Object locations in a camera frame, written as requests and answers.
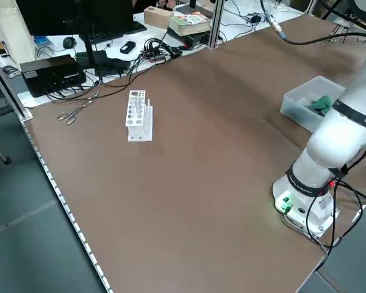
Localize green cloth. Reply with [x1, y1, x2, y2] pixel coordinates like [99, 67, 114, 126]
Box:
[304, 95, 335, 117]

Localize white test tube rack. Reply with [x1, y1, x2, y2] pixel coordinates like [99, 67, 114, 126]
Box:
[124, 89, 154, 143]

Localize translucent plastic box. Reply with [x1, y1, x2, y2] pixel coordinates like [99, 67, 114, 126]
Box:
[280, 75, 347, 132]

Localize cardboard box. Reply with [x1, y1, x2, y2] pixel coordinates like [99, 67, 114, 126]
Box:
[143, 5, 174, 30]

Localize black box device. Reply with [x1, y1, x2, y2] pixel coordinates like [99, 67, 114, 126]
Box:
[20, 54, 87, 98]

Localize flat black device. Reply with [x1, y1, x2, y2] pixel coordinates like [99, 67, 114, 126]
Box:
[182, 32, 210, 49]

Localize metal crucible tongs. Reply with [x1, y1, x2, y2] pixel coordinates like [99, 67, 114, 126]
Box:
[57, 90, 99, 125]

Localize small black device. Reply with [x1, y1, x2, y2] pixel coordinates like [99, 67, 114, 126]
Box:
[119, 41, 137, 55]

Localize stack of books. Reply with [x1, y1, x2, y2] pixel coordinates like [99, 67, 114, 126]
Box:
[167, 4, 214, 35]

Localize black keyboard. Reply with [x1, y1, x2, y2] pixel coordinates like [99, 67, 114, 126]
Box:
[88, 21, 148, 43]

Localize black monitor stand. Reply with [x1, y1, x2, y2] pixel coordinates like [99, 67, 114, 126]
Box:
[75, 30, 109, 77]

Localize person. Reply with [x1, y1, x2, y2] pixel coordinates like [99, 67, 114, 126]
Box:
[131, 0, 175, 10]

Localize white desk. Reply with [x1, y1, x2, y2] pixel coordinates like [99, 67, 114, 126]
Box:
[0, 0, 309, 109]

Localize black stand leg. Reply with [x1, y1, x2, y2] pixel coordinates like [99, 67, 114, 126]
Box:
[0, 137, 12, 165]

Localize black monitor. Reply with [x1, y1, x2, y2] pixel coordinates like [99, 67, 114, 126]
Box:
[15, 0, 134, 37]

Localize clear acrylic stand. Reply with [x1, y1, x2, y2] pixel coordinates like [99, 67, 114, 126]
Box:
[328, 21, 353, 45]

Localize black desk cable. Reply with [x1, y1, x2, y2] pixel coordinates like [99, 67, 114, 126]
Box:
[45, 65, 147, 101]

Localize hub with plugged cables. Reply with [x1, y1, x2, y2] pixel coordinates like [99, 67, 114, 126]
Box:
[139, 38, 184, 64]

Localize aluminium frame post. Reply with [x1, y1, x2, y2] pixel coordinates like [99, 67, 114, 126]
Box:
[207, 0, 226, 49]
[0, 48, 34, 122]

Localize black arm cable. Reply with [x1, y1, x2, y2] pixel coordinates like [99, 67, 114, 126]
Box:
[260, 0, 366, 254]

